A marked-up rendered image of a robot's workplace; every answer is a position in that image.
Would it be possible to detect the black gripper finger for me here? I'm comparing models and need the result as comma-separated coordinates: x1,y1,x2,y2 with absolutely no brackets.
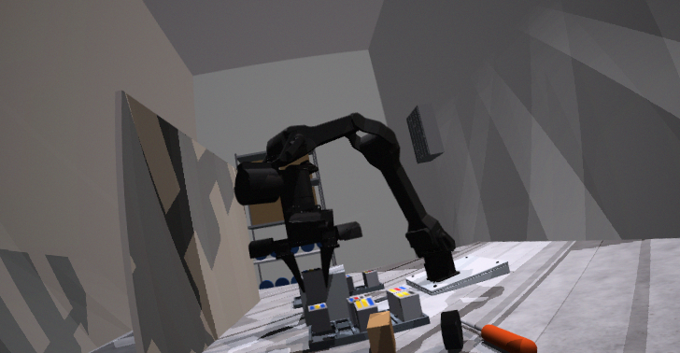
276,252,305,293
319,245,340,289

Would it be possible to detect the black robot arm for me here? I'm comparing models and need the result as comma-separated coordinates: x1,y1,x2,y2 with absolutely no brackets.
234,112,460,282

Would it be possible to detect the orange screwdriver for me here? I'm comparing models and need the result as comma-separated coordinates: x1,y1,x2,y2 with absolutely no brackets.
460,319,537,353

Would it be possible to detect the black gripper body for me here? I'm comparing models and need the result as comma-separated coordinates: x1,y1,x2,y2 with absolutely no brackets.
248,197,363,259

